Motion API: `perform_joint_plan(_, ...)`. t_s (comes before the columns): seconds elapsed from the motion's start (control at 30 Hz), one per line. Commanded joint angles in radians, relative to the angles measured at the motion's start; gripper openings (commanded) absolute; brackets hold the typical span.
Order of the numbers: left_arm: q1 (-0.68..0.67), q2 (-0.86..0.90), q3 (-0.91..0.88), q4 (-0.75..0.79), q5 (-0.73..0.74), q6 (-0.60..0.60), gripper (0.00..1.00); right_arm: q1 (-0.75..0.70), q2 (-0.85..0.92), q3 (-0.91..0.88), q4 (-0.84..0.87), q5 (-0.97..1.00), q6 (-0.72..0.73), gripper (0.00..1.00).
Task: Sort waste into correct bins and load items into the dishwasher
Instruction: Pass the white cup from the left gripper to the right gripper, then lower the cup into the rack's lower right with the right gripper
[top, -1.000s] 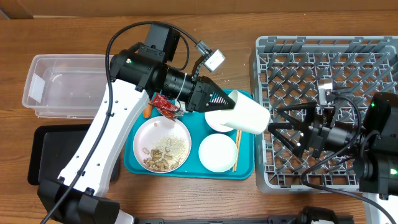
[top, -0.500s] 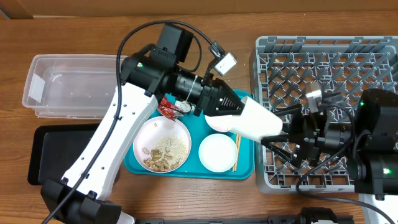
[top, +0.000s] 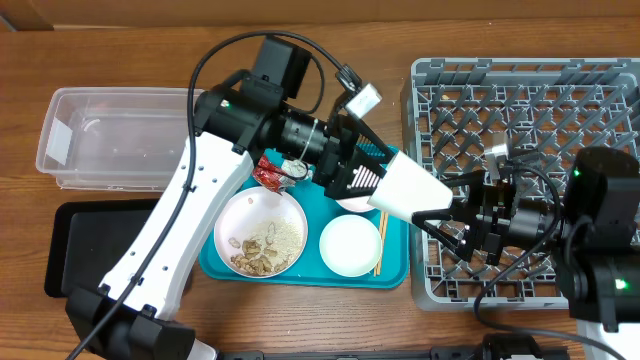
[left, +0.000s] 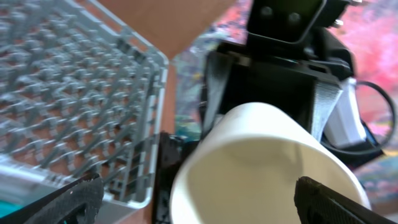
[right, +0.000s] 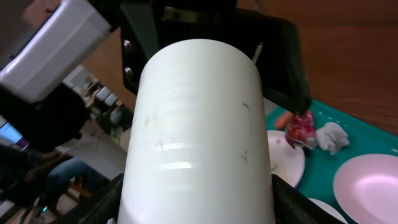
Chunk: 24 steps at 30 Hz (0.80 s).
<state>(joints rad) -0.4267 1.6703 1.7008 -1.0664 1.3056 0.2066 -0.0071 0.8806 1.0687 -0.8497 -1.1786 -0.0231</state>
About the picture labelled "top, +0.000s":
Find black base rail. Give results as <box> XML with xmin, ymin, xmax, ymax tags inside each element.
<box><xmin>214</xmin><ymin>345</ymin><xmax>571</xmax><ymax>360</ymax></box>

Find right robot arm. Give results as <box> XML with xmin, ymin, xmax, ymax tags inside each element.
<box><xmin>410</xmin><ymin>147</ymin><xmax>639</xmax><ymax>359</ymax></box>

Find white tissue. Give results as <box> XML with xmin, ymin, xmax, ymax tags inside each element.
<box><xmin>281</xmin><ymin>159</ymin><xmax>312</xmax><ymax>181</ymax></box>

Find white plate with peanuts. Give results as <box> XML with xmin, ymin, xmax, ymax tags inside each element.
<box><xmin>212</xmin><ymin>187</ymin><xmax>308</xmax><ymax>279</ymax></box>

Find white bowl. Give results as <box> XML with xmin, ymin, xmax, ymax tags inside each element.
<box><xmin>337</xmin><ymin>196</ymin><xmax>375</xmax><ymax>213</ymax></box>

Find black plastic tray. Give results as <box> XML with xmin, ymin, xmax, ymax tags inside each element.
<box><xmin>44</xmin><ymin>199</ymin><xmax>157</xmax><ymax>298</ymax></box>

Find red snack wrapper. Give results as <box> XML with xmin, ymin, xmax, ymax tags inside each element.
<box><xmin>252</xmin><ymin>155</ymin><xmax>296</xmax><ymax>194</ymax></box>

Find grey dishwasher rack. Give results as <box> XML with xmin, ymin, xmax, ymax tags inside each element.
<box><xmin>400</xmin><ymin>58</ymin><xmax>639</xmax><ymax>311</ymax></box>

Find wooden chopstick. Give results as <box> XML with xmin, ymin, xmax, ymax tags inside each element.
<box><xmin>377</xmin><ymin>211</ymin><xmax>390</xmax><ymax>277</ymax></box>
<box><xmin>373</xmin><ymin>211</ymin><xmax>387</xmax><ymax>278</ymax></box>

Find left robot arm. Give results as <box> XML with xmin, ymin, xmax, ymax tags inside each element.
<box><xmin>66</xmin><ymin>30</ymin><xmax>392</xmax><ymax>359</ymax></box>

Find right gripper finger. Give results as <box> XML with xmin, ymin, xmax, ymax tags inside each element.
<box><xmin>442</xmin><ymin>170</ymin><xmax>485</xmax><ymax>188</ymax></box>
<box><xmin>411</xmin><ymin>207</ymin><xmax>475</xmax><ymax>261</ymax></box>

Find clear plastic storage bin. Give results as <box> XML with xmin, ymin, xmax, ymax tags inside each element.
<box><xmin>35</xmin><ymin>87</ymin><xmax>187</xmax><ymax>192</ymax></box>

